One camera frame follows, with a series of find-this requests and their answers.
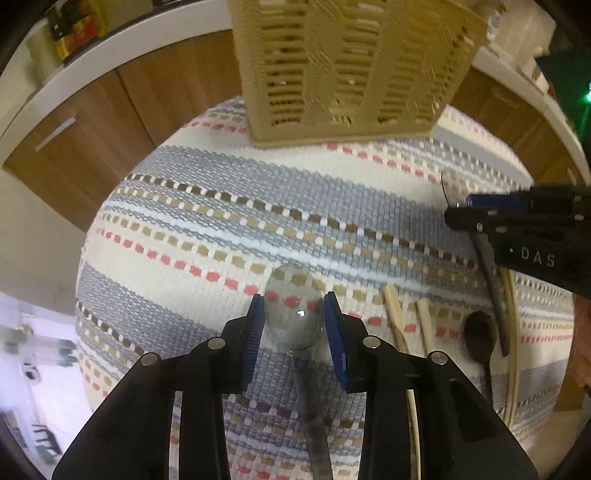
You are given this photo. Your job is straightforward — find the beige plastic utensil basket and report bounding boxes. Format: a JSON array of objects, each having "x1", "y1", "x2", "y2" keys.
[{"x1": 228, "y1": 0, "x2": 488, "y2": 148}]

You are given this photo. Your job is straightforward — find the white kitchen countertop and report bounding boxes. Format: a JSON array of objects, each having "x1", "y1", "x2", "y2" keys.
[{"x1": 1, "y1": 1, "x2": 590, "y2": 183}]

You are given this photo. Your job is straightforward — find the right hand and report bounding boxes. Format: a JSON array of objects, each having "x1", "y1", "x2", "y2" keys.
[{"x1": 572, "y1": 295, "x2": 591, "y2": 386}]

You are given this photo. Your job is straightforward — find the wooden chopstick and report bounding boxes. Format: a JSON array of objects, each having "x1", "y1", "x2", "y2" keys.
[
  {"x1": 383, "y1": 284, "x2": 422, "y2": 479},
  {"x1": 416, "y1": 298, "x2": 436, "y2": 355},
  {"x1": 501, "y1": 267, "x2": 520, "y2": 428}
]

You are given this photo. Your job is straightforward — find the wooden chopstick under gripper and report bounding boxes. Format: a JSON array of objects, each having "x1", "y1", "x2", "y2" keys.
[{"x1": 501, "y1": 267, "x2": 520, "y2": 428}]

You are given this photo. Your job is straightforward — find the clear spoon black handle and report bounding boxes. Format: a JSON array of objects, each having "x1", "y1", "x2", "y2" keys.
[{"x1": 440, "y1": 171, "x2": 513, "y2": 357}]

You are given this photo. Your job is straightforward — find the striped woven table mat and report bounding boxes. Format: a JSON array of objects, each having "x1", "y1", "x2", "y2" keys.
[{"x1": 75, "y1": 98, "x2": 574, "y2": 479}]

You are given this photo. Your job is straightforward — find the wooden kitchen cabinets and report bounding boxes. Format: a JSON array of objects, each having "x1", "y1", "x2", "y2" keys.
[{"x1": 1, "y1": 31, "x2": 585, "y2": 230}]

